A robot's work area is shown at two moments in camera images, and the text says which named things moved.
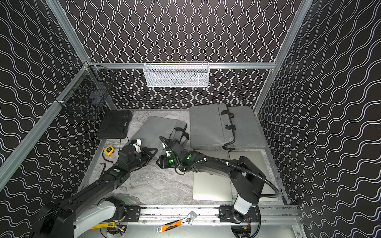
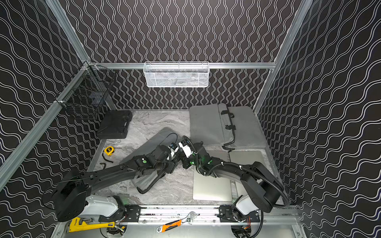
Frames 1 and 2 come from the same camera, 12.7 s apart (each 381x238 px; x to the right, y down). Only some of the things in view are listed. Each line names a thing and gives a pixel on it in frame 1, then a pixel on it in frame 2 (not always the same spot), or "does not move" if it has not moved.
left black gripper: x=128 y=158 to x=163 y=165
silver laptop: x=257 y=159 does not move
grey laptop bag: x=149 y=132 to x=166 y=137
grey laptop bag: x=211 y=127 does not move
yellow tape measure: x=109 y=150 does not move
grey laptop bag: x=247 y=135 does not move
